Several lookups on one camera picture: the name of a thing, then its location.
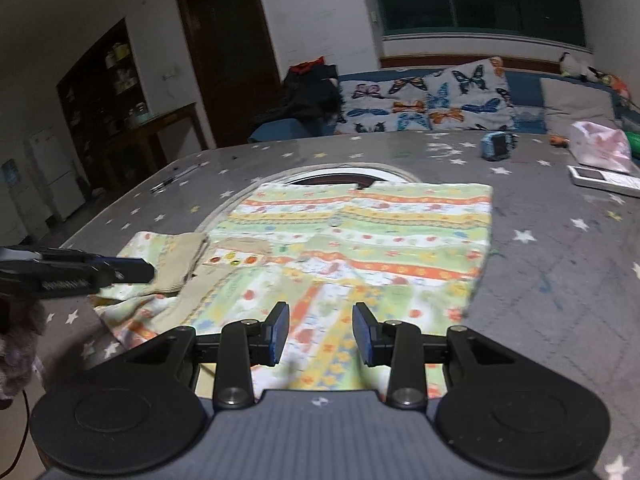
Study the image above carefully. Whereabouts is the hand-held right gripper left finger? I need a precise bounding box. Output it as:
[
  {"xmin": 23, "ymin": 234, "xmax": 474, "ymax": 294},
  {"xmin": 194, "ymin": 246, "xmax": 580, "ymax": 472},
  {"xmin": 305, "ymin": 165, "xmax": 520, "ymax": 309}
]
[{"xmin": 121, "ymin": 301, "xmax": 291, "ymax": 409}]

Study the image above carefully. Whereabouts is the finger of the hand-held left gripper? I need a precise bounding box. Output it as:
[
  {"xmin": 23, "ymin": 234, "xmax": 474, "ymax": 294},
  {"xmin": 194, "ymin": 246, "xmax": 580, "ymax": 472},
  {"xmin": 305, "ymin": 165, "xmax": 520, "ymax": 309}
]
[
  {"xmin": 36, "ymin": 263, "xmax": 102, "ymax": 302},
  {"xmin": 31, "ymin": 247, "xmax": 155, "ymax": 284}
]

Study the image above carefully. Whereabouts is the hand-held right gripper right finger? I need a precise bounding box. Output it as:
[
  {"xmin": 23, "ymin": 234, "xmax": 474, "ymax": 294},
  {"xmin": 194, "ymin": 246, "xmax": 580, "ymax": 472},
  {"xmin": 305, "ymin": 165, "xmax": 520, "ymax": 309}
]
[{"xmin": 352, "ymin": 302, "xmax": 522, "ymax": 409}]

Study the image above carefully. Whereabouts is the striped floral shirt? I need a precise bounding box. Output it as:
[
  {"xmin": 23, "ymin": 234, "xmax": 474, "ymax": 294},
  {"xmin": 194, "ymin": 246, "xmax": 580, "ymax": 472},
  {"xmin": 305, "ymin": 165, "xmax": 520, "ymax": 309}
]
[{"xmin": 90, "ymin": 181, "xmax": 496, "ymax": 392}]

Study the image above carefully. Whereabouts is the person's left forearm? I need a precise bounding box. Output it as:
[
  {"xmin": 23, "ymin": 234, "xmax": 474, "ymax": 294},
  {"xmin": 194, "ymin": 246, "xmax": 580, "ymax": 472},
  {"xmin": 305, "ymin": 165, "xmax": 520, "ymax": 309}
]
[{"xmin": 0, "ymin": 300, "xmax": 48, "ymax": 411}]

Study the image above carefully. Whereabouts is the dark clothes pile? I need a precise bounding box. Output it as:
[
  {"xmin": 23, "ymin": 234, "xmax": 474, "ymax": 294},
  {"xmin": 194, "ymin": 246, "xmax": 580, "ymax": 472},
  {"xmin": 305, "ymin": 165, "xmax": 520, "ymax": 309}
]
[{"xmin": 280, "ymin": 57, "xmax": 342, "ymax": 123}]

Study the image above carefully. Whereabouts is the black pen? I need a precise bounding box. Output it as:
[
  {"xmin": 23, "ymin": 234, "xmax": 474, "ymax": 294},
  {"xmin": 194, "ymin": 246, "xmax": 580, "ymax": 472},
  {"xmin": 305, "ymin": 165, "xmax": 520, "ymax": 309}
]
[{"xmin": 150, "ymin": 162, "xmax": 211, "ymax": 195}]

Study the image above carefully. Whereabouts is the wooden side table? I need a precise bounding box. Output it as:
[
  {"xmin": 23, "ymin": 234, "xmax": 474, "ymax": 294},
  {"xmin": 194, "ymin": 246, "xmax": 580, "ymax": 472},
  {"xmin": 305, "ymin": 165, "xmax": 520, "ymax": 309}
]
[{"xmin": 102, "ymin": 101, "xmax": 208, "ymax": 188}]

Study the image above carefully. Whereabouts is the dark wooden shelf cabinet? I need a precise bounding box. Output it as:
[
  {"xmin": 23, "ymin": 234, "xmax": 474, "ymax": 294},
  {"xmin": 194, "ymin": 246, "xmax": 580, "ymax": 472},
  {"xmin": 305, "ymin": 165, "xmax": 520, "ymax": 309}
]
[{"xmin": 56, "ymin": 17, "xmax": 151, "ymax": 196}]

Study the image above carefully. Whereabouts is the grey star-printed table mat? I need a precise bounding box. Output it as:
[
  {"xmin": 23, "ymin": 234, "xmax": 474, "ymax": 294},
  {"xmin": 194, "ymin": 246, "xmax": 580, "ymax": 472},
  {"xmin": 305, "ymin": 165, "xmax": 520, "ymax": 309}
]
[{"xmin": 31, "ymin": 130, "xmax": 640, "ymax": 480}]

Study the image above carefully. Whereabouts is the large butterfly print pillow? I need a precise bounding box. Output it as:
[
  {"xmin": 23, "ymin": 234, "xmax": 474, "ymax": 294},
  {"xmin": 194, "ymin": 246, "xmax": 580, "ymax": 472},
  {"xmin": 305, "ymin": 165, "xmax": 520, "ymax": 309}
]
[{"xmin": 334, "ymin": 76, "xmax": 435, "ymax": 135}]

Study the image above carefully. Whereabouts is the blue toy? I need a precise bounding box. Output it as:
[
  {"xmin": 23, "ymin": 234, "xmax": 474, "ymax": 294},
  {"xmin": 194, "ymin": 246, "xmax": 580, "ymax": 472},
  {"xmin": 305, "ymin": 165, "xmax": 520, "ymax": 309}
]
[{"xmin": 479, "ymin": 130, "xmax": 518, "ymax": 162}]

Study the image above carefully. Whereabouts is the dark wooden door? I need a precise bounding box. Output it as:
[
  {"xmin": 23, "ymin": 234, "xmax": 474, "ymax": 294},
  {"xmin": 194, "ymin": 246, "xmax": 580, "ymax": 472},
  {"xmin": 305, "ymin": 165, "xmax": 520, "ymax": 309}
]
[{"xmin": 173, "ymin": 0, "xmax": 282, "ymax": 151}]

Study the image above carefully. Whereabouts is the small butterfly print pillow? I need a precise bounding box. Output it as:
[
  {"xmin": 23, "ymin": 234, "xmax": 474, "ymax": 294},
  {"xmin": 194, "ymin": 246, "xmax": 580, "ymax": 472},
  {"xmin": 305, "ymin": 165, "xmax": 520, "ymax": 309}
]
[{"xmin": 424, "ymin": 57, "xmax": 518, "ymax": 132}]

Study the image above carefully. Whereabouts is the white flat box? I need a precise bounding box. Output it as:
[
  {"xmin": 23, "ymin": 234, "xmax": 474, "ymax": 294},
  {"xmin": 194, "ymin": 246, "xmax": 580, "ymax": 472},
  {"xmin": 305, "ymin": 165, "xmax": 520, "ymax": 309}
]
[{"xmin": 567, "ymin": 164, "xmax": 640, "ymax": 192}]

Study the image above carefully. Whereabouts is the blue sofa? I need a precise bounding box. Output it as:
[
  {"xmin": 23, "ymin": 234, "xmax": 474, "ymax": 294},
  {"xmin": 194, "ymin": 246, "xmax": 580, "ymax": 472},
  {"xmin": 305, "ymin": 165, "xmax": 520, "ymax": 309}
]
[{"xmin": 248, "ymin": 66, "xmax": 640, "ymax": 143}]

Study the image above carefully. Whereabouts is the pink plastic bag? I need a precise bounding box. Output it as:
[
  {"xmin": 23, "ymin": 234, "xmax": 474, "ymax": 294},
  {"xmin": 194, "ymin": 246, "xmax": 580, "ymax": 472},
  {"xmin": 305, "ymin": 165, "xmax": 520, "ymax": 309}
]
[{"xmin": 568, "ymin": 120, "xmax": 633, "ymax": 173}]

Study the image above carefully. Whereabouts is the beige cushion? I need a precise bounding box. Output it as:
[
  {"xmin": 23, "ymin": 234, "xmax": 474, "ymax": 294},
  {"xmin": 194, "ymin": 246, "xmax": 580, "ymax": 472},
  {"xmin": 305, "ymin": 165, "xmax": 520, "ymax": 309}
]
[{"xmin": 539, "ymin": 76, "xmax": 621, "ymax": 122}]

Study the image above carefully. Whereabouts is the black and white plush toy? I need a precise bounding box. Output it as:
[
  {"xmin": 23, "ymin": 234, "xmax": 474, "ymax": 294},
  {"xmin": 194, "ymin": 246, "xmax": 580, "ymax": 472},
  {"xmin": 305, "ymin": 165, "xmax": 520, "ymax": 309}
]
[{"xmin": 557, "ymin": 51, "xmax": 601, "ymax": 82}]

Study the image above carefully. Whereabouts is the black cable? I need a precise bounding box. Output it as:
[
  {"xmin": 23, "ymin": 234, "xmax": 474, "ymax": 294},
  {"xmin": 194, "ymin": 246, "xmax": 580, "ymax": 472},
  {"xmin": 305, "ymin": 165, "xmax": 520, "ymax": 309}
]
[{"xmin": 7, "ymin": 389, "xmax": 31, "ymax": 476}]

